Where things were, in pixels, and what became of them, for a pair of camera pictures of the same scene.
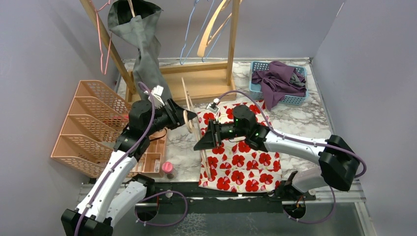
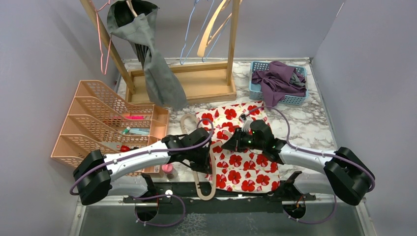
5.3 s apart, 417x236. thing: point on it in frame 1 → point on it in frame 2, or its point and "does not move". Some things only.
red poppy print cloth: [235, 166] does not move
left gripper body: [164, 118] → [198, 159]
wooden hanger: [192, 124] → [225, 136]
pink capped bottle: [170, 171] does not move
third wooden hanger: [204, 42] does not move
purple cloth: [276, 82] does not move
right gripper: [211, 138] → [235, 142]
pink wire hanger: [97, 11] does not move
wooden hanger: [131, 5] does not move
